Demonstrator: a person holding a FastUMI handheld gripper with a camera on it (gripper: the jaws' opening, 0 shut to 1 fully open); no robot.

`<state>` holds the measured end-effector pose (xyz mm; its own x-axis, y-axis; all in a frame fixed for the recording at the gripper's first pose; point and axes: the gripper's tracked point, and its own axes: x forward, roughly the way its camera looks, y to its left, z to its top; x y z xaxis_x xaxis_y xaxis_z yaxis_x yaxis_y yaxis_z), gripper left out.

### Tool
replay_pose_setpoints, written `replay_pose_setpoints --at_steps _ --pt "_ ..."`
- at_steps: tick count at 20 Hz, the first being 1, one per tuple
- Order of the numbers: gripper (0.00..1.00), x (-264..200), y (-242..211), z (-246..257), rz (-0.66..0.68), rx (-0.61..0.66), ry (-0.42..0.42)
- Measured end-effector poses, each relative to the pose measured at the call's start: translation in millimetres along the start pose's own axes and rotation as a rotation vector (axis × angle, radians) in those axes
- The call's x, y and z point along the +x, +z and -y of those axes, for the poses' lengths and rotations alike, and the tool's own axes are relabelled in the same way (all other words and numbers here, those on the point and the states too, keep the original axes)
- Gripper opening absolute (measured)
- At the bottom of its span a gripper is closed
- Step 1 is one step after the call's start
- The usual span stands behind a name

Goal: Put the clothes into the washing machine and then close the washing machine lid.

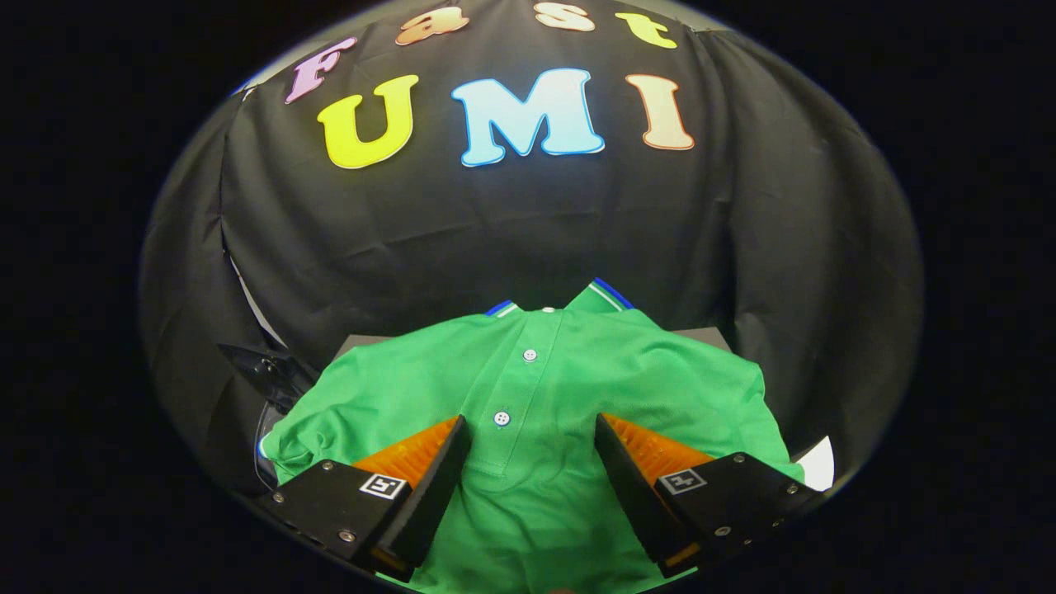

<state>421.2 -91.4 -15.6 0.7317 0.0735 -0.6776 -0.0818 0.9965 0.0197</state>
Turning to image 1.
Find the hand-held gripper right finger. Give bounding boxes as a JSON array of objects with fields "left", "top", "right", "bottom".
[{"left": 594, "top": 412, "right": 826, "bottom": 578}]

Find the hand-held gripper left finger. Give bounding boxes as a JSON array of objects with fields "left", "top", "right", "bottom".
[{"left": 256, "top": 414, "right": 473, "bottom": 582}]

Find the green polo shirt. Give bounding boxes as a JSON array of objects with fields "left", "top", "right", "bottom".
[{"left": 258, "top": 279, "right": 805, "bottom": 594}]

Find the beige cabinet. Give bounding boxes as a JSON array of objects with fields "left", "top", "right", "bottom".
[{"left": 334, "top": 328, "right": 732, "bottom": 360}]

